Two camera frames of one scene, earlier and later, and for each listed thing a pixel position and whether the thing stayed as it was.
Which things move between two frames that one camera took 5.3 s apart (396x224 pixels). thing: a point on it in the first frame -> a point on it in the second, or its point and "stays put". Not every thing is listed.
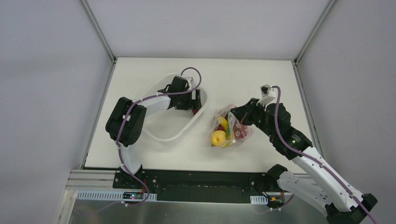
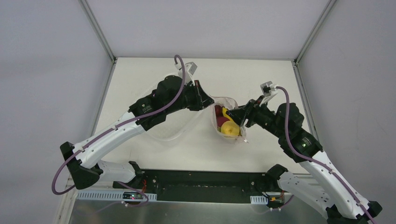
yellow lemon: x=218 y=138 -> x=230 y=128
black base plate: x=184 y=186 stays put
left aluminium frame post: x=90 y=17 stays put
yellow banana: x=223 y=122 -> x=224 y=110
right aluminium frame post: x=313 y=35 stays put
